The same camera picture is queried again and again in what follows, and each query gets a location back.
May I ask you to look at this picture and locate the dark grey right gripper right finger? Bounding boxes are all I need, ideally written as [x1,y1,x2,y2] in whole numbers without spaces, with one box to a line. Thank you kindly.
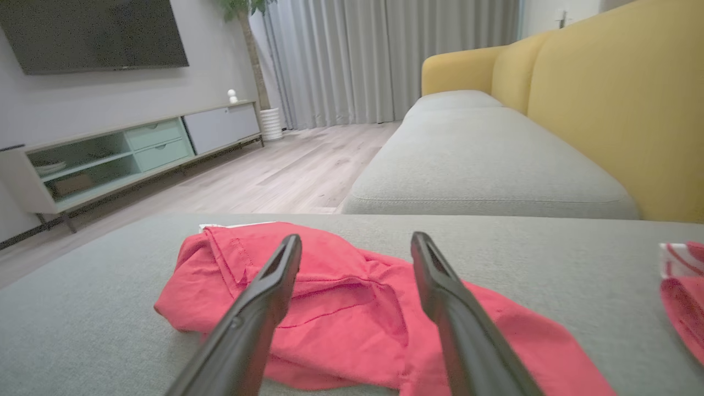
[410,232,544,396]

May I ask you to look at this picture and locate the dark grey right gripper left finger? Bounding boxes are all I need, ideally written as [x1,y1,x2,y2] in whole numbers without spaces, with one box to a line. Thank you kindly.
[165,234,303,396]

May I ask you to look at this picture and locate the red shorts white stripes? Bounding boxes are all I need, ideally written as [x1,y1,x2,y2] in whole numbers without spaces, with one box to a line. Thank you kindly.
[154,222,617,396]

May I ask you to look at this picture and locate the red basketball jersey white sleeves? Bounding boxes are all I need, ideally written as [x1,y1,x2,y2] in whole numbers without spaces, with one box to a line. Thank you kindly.
[658,241,704,366]

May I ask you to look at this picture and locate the grey sideboard cabinet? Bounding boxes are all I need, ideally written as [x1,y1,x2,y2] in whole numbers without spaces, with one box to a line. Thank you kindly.
[0,100,265,234]

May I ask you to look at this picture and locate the white ribbed plant pot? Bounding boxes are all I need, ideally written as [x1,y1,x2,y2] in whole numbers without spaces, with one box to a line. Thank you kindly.
[260,107,284,141]

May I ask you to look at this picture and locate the brown box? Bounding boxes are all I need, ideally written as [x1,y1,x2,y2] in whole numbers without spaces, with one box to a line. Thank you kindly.
[52,173,95,197]

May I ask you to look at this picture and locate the green indoor tree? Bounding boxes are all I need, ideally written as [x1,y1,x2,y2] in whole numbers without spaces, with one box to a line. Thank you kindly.
[217,0,276,111]

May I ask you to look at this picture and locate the yellow and grey sofa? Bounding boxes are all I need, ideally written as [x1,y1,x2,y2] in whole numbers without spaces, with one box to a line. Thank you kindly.
[341,0,704,223]

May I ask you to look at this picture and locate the grey pleated curtain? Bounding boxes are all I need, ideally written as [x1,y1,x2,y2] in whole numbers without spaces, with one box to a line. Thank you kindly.
[263,0,520,130]

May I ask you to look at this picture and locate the black wall television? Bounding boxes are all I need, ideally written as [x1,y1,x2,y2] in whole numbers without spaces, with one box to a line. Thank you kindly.
[0,0,190,75]

